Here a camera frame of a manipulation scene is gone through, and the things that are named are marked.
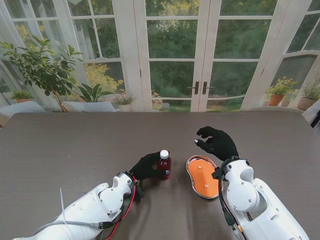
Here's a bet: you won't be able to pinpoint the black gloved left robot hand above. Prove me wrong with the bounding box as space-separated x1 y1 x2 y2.
128 151 172 181

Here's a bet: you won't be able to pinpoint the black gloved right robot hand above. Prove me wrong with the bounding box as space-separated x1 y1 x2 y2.
193 126 240 161

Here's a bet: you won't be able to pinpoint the red transparent sample bottle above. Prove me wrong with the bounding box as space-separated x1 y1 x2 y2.
156 157 173 181

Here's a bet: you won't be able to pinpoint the orange oval tray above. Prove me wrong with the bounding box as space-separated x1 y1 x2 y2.
187 159 221 197

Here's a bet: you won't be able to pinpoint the steel kidney tray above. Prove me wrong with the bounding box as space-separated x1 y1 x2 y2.
185 154 224 200

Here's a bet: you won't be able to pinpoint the flowering plant in white pot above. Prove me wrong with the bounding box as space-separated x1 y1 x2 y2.
114 94 136 112

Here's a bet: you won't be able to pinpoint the yellow flowers in terracotta pot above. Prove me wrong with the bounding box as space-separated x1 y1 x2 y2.
264 76 299 107

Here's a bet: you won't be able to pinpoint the white planter box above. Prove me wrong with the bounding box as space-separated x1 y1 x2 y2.
61 101 116 113

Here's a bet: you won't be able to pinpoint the broad leaf green plant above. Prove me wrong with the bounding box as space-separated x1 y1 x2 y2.
76 83 115 103

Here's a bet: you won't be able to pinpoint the plant in beige pot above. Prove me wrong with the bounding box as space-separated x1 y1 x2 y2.
297 82 320 111

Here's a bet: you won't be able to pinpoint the pale grey sofa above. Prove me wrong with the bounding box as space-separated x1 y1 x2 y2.
0 101 47 127

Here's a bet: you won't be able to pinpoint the small plant in terracotta pot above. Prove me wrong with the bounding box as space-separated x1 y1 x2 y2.
9 90 35 104

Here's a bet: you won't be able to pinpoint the tall leafy green plant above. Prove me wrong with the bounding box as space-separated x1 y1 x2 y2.
0 34 85 113

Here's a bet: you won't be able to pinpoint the red cable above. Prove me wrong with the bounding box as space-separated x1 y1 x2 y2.
102 176 137 240

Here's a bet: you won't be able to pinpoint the black cable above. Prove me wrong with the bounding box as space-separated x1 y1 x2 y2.
212 159 236 226

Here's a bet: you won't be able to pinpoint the dark right door handle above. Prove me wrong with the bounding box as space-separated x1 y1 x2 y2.
202 81 215 95

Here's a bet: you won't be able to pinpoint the dark door handle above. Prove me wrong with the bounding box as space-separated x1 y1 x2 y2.
202 81 215 95
187 81 200 95

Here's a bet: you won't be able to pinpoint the dark left door handle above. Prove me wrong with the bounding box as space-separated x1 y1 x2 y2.
187 81 200 95

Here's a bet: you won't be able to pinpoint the white cable tie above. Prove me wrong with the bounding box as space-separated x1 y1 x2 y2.
59 187 69 226

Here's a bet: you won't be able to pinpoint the white chair with dark frame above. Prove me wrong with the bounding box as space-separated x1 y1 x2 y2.
301 99 320 129

